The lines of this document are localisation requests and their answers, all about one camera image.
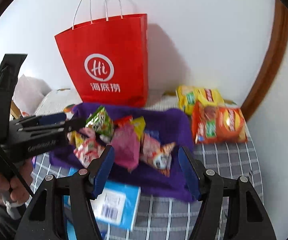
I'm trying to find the large pink snack bag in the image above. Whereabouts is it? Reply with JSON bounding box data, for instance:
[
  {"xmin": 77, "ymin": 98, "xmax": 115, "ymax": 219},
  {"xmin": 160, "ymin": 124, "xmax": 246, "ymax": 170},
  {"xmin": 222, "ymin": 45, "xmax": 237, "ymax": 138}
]
[{"xmin": 110, "ymin": 124, "xmax": 140, "ymax": 172}]

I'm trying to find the yellow snack packet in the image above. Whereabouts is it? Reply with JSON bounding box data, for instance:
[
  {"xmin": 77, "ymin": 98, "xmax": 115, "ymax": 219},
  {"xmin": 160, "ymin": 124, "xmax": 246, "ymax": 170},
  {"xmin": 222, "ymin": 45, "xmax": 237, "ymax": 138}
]
[{"xmin": 130, "ymin": 116, "xmax": 146, "ymax": 141}]

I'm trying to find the green snack packet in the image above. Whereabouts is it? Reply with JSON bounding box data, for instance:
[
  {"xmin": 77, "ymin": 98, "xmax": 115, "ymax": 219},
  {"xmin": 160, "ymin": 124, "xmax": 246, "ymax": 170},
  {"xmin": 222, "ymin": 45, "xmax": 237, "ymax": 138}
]
[{"xmin": 85, "ymin": 106, "xmax": 115, "ymax": 144}]

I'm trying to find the red paper shopping bag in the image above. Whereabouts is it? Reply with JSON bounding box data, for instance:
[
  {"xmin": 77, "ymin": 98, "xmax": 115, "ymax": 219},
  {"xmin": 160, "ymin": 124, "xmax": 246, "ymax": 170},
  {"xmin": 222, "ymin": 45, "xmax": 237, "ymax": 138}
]
[{"xmin": 55, "ymin": 14, "xmax": 148, "ymax": 107}]

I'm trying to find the brown wooden door frame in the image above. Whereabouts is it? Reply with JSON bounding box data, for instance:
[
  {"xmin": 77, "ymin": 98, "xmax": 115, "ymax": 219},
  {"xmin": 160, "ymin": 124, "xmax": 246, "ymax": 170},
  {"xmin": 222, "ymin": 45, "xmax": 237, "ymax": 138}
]
[{"xmin": 241, "ymin": 0, "xmax": 288, "ymax": 121}]

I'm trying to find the pink cartoon snack packet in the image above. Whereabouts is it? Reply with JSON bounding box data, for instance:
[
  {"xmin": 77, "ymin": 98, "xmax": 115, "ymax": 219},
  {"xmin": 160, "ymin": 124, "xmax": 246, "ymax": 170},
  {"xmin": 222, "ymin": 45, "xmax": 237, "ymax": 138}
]
[{"xmin": 140, "ymin": 133, "xmax": 161, "ymax": 162}]

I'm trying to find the blue snack packet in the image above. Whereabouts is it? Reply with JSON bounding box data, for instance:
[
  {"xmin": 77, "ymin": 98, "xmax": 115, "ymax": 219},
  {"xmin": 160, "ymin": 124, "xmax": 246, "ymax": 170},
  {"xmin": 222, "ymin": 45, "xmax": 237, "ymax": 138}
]
[{"xmin": 144, "ymin": 129, "xmax": 160, "ymax": 141}]

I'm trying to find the purple towel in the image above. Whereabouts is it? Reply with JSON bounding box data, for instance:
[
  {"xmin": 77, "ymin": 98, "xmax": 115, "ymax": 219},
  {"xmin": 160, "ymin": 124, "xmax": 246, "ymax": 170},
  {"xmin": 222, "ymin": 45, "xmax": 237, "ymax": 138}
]
[{"xmin": 48, "ymin": 102, "xmax": 197, "ymax": 203}]

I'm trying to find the white Miniso plastic bag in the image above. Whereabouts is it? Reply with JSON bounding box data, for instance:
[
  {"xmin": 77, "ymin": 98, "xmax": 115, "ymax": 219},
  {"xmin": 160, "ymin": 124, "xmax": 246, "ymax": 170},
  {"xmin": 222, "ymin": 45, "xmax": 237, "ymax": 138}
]
[{"xmin": 12, "ymin": 75, "xmax": 51, "ymax": 115}]

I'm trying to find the red white snack packet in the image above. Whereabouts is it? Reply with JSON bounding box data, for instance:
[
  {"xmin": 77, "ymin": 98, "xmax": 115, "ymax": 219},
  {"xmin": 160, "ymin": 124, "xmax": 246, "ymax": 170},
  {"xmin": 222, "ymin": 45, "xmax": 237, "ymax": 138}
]
[{"xmin": 73, "ymin": 138, "xmax": 104, "ymax": 168}]

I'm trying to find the red festive snack packet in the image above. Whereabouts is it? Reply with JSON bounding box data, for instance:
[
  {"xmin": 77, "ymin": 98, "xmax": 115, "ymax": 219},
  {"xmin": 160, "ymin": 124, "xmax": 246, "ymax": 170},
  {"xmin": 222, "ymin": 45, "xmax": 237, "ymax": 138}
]
[{"xmin": 114, "ymin": 115, "xmax": 133, "ymax": 128}]

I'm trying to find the person's left hand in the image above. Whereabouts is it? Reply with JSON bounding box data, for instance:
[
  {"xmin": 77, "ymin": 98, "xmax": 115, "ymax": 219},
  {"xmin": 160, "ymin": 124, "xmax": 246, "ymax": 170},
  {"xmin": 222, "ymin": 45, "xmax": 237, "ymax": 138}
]
[{"xmin": 0, "ymin": 158, "xmax": 34, "ymax": 206}]

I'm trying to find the orange chips bag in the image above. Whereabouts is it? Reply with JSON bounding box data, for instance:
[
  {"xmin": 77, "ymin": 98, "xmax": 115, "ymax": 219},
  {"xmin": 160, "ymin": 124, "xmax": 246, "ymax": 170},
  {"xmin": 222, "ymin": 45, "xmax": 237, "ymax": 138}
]
[{"xmin": 192, "ymin": 102, "xmax": 247, "ymax": 144}]

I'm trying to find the red panda snack packet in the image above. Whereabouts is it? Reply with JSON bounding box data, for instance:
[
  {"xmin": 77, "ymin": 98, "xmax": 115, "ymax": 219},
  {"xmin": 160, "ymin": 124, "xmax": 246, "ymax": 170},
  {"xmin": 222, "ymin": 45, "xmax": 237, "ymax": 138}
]
[{"xmin": 151, "ymin": 142, "xmax": 176, "ymax": 177}]

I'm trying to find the grey checked tablecloth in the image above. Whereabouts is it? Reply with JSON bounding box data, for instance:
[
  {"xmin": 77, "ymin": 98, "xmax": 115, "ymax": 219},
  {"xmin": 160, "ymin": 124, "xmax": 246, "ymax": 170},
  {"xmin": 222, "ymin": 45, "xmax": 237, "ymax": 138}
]
[{"xmin": 26, "ymin": 129, "xmax": 264, "ymax": 240}]

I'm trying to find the yellow chips bag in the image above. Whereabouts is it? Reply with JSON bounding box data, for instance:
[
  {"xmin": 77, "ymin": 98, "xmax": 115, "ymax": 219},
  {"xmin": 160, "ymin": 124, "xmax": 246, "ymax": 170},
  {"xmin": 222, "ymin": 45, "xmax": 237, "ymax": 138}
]
[{"xmin": 176, "ymin": 86, "xmax": 225, "ymax": 115}]

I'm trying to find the blue rectangular box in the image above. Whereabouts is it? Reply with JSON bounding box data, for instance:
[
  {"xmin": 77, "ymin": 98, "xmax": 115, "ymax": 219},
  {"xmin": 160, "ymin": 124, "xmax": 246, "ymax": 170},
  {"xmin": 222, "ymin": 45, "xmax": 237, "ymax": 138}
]
[{"xmin": 63, "ymin": 167, "xmax": 142, "ymax": 240}]

